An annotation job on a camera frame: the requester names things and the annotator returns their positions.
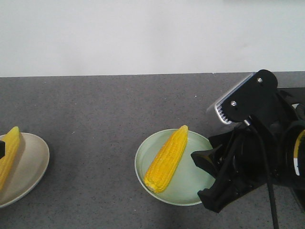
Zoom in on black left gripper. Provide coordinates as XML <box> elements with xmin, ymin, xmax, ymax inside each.
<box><xmin>0</xmin><ymin>140</ymin><xmax>5</xmax><ymax>157</ymax></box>

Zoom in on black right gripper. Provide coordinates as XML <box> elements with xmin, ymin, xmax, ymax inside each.
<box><xmin>191</xmin><ymin>90</ymin><xmax>305</xmax><ymax>213</ymax></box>

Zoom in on corn cob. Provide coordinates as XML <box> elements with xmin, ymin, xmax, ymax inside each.
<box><xmin>0</xmin><ymin>126</ymin><xmax>20</xmax><ymax>190</ymax></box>
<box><xmin>144</xmin><ymin>125</ymin><xmax>189</xmax><ymax>193</ymax></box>

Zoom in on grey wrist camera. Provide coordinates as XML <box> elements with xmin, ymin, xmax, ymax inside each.
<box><xmin>206</xmin><ymin>69</ymin><xmax>278</xmax><ymax>125</ymax></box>

